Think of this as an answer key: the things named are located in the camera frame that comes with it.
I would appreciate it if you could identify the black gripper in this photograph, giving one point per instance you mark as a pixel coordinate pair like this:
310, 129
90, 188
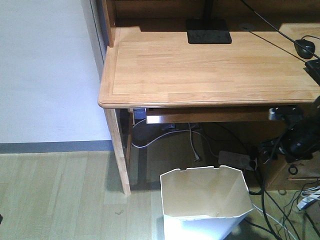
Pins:
299, 141

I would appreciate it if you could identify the white trash bin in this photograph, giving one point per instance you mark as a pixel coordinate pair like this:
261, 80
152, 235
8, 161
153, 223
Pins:
203, 203

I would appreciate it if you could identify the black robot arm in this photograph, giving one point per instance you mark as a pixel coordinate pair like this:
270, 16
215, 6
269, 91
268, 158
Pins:
315, 111

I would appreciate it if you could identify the black keyboard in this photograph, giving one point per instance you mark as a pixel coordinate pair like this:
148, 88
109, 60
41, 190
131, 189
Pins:
312, 67

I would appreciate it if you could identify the black computer mouse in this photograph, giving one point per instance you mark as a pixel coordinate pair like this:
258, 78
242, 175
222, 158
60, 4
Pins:
304, 48

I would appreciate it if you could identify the black computer monitor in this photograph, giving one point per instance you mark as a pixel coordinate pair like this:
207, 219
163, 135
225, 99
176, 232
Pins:
207, 30

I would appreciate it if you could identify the wooden desk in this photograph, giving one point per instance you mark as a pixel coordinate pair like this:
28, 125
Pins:
150, 64

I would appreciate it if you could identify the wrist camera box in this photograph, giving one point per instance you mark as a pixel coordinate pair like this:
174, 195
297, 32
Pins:
277, 113

